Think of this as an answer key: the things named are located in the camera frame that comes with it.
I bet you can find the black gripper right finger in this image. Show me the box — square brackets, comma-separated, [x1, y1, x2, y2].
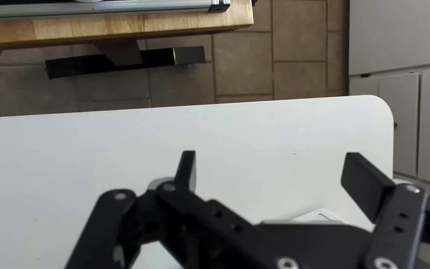
[340, 151, 430, 269]

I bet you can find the grey desk leg column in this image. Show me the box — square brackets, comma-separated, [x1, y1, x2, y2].
[94, 38, 144, 68]

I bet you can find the wooden desk top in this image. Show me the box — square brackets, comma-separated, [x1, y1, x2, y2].
[0, 0, 255, 51]

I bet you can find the white cabinet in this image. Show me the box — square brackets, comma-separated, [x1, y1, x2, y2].
[347, 0, 430, 190]

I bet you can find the black desk foot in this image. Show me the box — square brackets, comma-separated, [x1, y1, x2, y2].
[44, 45, 207, 81]

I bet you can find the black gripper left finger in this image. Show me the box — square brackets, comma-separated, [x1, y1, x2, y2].
[64, 150, 280, 269]

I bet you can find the silver flat device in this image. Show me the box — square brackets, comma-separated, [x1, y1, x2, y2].
[0, 0, 231, 21]

